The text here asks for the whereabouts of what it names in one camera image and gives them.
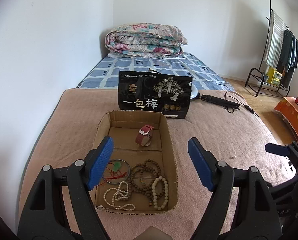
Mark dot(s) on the orange cloth covered table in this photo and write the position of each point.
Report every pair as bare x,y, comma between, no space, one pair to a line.
289,112

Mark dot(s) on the dark hanging clothes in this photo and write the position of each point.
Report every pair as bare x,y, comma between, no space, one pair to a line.
287,52

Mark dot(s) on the yellow box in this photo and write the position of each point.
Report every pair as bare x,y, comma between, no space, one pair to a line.
274,76

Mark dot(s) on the folded floral quilt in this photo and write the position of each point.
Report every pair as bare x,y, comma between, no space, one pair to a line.
146,40

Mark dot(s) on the striped hanging cloth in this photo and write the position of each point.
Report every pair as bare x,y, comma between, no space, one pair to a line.
274,45

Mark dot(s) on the black clothes rack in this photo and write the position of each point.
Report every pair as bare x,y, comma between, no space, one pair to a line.
249,76

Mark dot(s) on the blue bangle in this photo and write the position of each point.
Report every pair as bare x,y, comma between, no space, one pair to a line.
130,171

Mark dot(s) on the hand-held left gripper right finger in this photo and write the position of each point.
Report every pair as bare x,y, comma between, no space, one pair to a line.
201,165

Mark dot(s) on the black snack bag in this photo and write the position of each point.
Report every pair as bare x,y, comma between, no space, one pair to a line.
149,92

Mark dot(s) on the brown cardboard box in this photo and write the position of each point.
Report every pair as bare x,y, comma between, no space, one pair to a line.
169,140

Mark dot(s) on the blue checked bedsheet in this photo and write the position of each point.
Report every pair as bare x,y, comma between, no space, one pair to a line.
113,80

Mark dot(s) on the white round plate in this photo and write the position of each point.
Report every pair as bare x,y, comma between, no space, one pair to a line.
195,92

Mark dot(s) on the red leather watch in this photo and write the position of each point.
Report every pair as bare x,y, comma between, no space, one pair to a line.
141,137

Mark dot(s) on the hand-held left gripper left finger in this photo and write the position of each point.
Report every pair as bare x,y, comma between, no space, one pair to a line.
100,165

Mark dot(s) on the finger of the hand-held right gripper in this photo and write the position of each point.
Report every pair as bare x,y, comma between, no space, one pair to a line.
276,148

